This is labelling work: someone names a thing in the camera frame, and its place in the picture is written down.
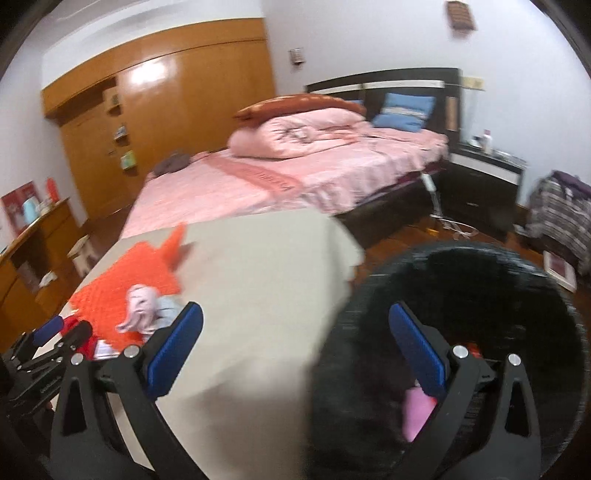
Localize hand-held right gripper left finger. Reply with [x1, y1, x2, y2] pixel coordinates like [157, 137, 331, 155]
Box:
[50, 301, 206, 480]

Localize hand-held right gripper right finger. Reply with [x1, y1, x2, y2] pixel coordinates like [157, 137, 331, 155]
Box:
[388, 301, 542, 480]

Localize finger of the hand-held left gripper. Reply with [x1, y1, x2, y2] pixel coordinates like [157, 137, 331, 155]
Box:
[28, 320, 94, 370]
[9, 315, 66, 365]

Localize red wrapper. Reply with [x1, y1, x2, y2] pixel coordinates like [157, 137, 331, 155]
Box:
[60, 316, 100, 361]

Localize pink white cloth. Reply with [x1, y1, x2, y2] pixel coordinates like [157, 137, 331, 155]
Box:
[115, 284, 160, 335]

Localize pink wrapper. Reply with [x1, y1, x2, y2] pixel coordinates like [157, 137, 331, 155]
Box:
[401, 387, 438, 442]

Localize black bag-lined trash bin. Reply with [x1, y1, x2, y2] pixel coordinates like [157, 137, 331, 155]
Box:
[307, 240, 583, 480]

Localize wooden side cabinet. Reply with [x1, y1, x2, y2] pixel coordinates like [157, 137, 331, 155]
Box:
[0, 198, 88, 354]

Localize white wooden stool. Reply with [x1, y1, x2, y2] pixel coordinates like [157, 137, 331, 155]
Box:
[68, 234, 98, 276]

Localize red framed picture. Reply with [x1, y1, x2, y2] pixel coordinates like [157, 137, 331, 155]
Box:
[1, 181, 40, 239]

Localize white floor scale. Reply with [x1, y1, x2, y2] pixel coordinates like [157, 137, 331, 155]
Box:
[543, 251, 578, 292]

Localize black white nightstand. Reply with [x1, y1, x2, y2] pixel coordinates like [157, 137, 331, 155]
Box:
[436, 142, 527, 232]

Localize bed with pink sheet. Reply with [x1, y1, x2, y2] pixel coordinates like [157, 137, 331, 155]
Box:
[120, 68, 462, 252]

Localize plaid clothes pile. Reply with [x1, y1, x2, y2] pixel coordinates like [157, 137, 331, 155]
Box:
[526, 170, 591, 269]

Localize blue pillow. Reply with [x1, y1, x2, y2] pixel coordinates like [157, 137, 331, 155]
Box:
[370, 93, 437, 133]

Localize folded pink quilt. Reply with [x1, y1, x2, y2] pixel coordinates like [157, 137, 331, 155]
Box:
[229, 110, 371, 160]

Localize brown wooden wardrobe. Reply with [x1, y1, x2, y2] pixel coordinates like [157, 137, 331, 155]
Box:
[41, 17, 278, 223]

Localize dark wooden headboard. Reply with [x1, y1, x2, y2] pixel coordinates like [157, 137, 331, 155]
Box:
[305, 68, 462, 144]

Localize red-brown dotted blanket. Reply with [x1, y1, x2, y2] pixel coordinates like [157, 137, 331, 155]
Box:
[235, 93, 368, 126]

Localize white cable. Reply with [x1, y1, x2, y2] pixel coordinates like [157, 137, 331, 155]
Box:
[429, 213, 479, 241]

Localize brown wall decoration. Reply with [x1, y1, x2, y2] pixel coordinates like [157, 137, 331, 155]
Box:
[445, 1, 476, 31]

